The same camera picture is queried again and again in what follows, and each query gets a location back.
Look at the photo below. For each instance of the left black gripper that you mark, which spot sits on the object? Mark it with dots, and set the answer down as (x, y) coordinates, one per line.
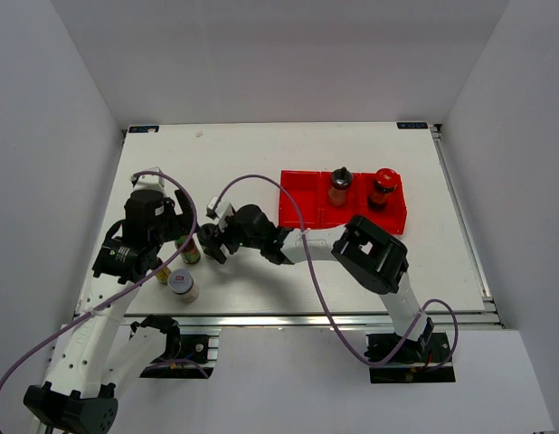
(179, 221)

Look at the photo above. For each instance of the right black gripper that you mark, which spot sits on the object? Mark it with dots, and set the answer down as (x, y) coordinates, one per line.
(230, 221)

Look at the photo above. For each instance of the green neck sauce bottle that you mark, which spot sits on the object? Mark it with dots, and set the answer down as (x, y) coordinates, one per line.
(187, 249)

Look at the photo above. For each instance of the silver lid spice jar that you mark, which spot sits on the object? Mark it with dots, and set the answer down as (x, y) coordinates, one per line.
(181, 283)

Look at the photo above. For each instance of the yellow cap sauce bottle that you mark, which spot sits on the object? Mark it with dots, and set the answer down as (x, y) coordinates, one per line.
(162, 272)

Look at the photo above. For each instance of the black cap spice grinder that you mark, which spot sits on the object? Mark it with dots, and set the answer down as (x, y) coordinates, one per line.
(340, 182)

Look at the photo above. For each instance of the red lid sauce jar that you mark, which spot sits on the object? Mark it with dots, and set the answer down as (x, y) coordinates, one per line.
(384, 184)

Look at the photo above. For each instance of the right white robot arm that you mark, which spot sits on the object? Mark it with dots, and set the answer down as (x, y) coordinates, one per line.
(373, 257)

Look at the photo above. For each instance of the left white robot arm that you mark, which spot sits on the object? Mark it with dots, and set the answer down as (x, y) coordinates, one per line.
(80, 393)

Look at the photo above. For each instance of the left blue corner label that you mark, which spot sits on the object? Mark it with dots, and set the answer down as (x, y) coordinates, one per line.
(143, 129)

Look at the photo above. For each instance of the blue corner label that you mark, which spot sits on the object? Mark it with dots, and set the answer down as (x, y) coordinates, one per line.
(411, 125)
(143, 129)

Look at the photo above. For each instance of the red three-compartment tray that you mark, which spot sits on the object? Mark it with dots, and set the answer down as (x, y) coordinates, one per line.
(306, 193)

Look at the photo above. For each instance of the right blue corner label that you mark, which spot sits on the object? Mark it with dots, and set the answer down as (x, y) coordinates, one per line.
(411, 125)

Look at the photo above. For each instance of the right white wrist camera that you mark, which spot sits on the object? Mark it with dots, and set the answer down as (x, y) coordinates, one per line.
(219, 212)

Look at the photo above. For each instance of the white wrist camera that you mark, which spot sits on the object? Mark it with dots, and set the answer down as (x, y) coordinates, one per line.
(219, 212)
(148, 182)

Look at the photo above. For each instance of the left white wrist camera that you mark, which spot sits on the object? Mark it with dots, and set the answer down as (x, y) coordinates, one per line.
(148, 182)

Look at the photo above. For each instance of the aluminium front table rail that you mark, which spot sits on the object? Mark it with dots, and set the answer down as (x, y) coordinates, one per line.
(476, 320)

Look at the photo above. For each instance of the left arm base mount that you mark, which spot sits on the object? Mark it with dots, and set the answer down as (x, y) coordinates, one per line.
(186, 356)

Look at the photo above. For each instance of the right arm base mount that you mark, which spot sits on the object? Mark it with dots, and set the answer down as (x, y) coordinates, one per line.
(407, 366)

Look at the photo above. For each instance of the aluminium right side rail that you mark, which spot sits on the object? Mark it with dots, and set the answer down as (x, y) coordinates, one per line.
(465, 229)

